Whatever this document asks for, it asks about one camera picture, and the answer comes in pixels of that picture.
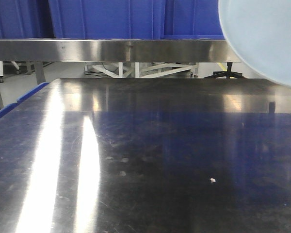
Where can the blue crate on shelf middle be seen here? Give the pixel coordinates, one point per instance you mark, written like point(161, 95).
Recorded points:
point(108, 19)

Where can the steel table leg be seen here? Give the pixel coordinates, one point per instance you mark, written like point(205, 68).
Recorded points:
point(39, 71)

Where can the blue crate on shelf left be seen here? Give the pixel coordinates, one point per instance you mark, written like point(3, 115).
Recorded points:
point(22, 19)

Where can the white round plate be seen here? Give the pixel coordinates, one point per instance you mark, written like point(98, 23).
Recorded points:
point(259, 32)

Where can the blue crate on shelf right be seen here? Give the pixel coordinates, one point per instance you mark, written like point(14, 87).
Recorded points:
point(192, 19)

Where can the blue crate on shelf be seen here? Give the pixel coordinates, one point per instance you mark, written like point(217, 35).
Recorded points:
point(108, 19)
point(192, 19)
point(22, 19)

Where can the white metal frame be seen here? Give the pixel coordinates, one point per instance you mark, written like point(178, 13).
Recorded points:
point(139, 70)

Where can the black chair base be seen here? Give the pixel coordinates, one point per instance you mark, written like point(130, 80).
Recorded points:
point(228, 73)

